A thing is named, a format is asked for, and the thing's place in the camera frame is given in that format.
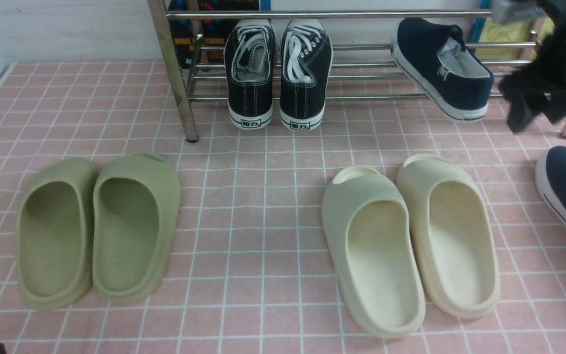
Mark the cream right foam slipper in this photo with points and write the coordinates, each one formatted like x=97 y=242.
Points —
x=451 y=234

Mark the cream left foam slipper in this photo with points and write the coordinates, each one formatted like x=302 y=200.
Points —
x=366 y=224

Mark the pink checkered floor mat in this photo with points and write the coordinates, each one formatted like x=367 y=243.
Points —
x=250 y=270

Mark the green right foam slipper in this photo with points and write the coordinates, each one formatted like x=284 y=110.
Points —
x=136 y=202

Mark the cream foam slipper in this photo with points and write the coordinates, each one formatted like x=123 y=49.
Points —
x=451 y=234
x=366 y=224

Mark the black printed box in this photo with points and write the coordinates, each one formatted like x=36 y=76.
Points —
x=215 y=31

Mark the metal shoe rack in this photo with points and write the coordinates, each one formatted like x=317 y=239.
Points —
x=205 y=80

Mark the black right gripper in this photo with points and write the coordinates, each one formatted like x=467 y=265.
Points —
x=539 y=88

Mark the black canvas sneaker right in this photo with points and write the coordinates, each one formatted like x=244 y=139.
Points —
x=306 y=59

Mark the yellow package behind rack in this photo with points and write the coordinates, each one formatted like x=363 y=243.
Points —
x=485 y=30

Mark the green foam slipper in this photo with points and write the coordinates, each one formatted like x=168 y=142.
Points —
x=54 y=234
x=136 y=202

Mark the black canvas sneaker left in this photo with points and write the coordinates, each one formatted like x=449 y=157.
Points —
x=249 y=60

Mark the green left foam slipper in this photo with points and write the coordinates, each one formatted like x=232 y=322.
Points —
x=54 y=234

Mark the black canvas sneaker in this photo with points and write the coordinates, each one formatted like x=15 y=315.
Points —
x=306 y=59
x=249 y=60

